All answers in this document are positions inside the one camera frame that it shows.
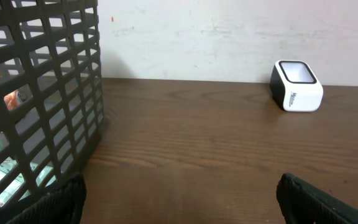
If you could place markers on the dark grey plastic basket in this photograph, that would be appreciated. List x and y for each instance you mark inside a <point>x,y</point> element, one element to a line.
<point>50,51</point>

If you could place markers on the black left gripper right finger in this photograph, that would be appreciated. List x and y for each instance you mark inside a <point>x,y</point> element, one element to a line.
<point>301,202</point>

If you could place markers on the mint green snack packet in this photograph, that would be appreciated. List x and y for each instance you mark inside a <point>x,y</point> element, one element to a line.
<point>9,164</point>

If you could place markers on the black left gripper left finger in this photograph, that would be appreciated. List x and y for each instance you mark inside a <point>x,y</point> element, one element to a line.
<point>63,203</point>

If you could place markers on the orange small carton box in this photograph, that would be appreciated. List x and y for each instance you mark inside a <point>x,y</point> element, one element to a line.
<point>15,99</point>

